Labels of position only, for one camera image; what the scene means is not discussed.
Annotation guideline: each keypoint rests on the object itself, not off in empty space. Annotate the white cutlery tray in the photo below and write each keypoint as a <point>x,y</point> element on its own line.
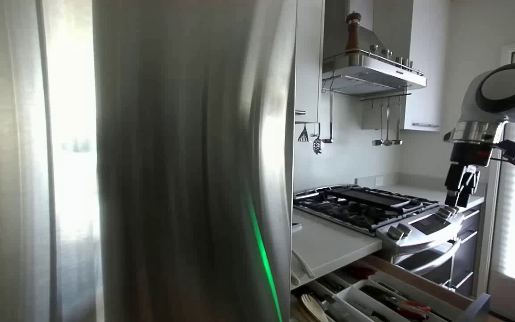
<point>373,302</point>

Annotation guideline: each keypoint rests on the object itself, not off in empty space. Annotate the stainless steel gas stove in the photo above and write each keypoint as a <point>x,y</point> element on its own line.
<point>400,223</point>

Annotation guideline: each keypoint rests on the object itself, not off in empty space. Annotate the stainless steel range hood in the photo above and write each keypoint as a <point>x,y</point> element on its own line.
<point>369,74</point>

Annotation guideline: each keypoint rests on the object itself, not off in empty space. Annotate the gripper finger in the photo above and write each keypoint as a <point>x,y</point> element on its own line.
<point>470,183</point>
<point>453,179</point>

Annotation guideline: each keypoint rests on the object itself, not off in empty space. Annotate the row of metal spice jars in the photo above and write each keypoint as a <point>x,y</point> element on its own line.
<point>391,54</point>

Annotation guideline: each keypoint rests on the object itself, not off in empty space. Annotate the stainless steel refrigerator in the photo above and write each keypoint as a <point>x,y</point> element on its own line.
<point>172,161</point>

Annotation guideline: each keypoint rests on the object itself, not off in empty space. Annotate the hanging metal spatula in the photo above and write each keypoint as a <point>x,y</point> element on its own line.
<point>303,135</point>

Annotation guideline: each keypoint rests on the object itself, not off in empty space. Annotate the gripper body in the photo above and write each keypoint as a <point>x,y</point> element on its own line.
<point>471,154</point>

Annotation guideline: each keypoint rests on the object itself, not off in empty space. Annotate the hanging slotted spoon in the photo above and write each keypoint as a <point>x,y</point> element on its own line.
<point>317,145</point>

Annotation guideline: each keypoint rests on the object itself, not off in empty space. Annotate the red utensil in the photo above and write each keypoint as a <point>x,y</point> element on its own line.
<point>361,271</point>

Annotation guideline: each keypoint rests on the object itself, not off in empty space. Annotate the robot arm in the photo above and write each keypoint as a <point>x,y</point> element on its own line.
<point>499,89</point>

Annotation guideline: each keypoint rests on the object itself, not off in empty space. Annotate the row of hanging metal ladles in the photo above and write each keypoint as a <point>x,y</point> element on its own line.
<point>387,134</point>

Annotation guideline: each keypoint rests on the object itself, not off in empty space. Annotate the stove knob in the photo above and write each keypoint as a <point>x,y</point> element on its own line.
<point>404,228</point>
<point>394,232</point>
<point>452,209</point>
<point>443,212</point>

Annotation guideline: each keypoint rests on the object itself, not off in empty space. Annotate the white wall socket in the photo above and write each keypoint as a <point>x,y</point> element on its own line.
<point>378,181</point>

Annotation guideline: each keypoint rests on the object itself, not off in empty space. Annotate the open kitchen drawer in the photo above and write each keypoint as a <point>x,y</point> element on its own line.
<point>400,295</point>

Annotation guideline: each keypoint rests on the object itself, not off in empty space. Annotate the wooden pepper mill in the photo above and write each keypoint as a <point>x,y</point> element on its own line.
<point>353,33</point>

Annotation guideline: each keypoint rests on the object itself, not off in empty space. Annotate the oven door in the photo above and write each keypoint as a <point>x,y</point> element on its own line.
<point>427,264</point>

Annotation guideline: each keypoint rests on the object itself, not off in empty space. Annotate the black stove griddle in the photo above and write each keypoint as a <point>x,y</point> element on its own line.
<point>371,197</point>

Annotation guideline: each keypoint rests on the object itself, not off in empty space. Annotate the grey drawer cabinet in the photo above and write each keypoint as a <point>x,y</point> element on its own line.
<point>467,250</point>

